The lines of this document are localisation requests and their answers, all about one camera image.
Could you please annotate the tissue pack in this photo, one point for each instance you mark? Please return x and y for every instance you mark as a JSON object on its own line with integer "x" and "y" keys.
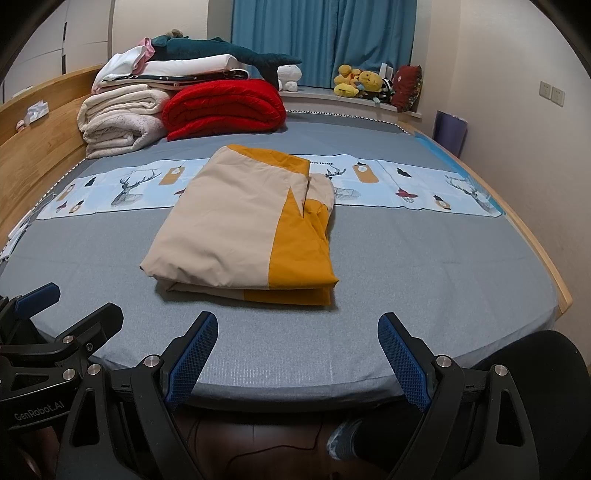
{"x": 37, "y": 112}

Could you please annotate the wall socket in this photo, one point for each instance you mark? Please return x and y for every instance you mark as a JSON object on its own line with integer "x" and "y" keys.
{"x": 545, "y": 90}
{"x": 557, "y": 96}

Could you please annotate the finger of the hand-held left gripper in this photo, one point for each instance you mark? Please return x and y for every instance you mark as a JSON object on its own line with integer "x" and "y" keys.
{"x": 37, "y": 297}
{"x": 92, "y": 327}

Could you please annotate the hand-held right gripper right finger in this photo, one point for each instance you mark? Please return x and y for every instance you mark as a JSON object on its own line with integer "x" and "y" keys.
{"x": 404, "y": 364}

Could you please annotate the person's foot in patterned sock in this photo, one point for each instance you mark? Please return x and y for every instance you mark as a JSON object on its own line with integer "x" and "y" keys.
{"x": 344, "y": 441}

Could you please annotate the small brown plush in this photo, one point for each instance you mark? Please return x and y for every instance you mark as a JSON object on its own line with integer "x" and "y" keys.
{"x": 176, "y": 34}

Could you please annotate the yellow duck plush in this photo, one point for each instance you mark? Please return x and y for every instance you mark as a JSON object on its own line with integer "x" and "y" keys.
{"x": 346, "y": 83}

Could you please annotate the light blue printed cloth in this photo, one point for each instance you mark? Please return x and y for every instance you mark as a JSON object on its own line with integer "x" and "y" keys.
{"x": 406, "y": 184}

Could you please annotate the folded dark-trimmed cream blanket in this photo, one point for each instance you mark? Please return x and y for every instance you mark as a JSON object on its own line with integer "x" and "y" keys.
{"x": 152, "y": 81}

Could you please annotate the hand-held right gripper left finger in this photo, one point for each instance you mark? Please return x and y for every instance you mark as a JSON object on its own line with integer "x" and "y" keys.
{"x": 191, "y": 360}

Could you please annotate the yellow bear plush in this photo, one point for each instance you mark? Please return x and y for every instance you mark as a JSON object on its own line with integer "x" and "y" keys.
{"x": 370, "y": 82}

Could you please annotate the grey bed sheet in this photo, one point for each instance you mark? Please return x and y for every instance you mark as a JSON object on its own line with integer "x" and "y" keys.
{"x": 415, "y": 286}

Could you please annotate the black and white striped plush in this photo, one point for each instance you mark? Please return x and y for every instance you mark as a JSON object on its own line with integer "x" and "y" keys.
{"x": 387, "y": 91}

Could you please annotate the white box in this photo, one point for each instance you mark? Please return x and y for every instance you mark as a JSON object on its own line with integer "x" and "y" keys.
{"x": 388, "y": 71}

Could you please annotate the purple bag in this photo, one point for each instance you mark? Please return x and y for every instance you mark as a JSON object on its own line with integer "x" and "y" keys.
{"x": 450, "y": 134}

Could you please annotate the dark red cushion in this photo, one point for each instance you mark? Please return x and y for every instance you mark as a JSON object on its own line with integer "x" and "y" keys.
{"x": 407, "y": 85}

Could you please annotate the folded red quilt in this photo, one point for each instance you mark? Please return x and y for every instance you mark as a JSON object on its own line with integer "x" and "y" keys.
{"x": 221, "y": 108}

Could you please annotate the blue curtain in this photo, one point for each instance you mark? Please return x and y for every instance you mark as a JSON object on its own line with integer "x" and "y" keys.
{"x": 323, "y": 37}

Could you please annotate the wooden bed frame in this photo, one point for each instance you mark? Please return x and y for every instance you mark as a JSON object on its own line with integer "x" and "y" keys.
{"x": 41, "y": 138}

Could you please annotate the dark teal shark plush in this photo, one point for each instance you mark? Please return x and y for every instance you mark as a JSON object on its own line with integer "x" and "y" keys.
{"x": 207, "y": 46}

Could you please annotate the folded cream fluffy blanket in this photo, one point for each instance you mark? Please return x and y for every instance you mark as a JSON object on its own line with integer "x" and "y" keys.
{"x": 120, "y": 120}

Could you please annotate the white wardrobe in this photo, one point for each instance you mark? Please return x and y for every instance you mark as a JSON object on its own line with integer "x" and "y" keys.
{"x": 46, "y": 41}

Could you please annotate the white plush toy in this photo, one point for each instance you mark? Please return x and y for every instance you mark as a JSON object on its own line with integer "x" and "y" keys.
{"x": 290, "y": 76}

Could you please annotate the beige and mustard hooded jacket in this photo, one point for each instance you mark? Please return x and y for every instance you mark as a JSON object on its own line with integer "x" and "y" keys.
{"x": 221, "y": 221}

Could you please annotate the white and pink cloth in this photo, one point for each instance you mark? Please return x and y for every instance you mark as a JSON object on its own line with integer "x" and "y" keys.
{"x": 120, "y": 62}

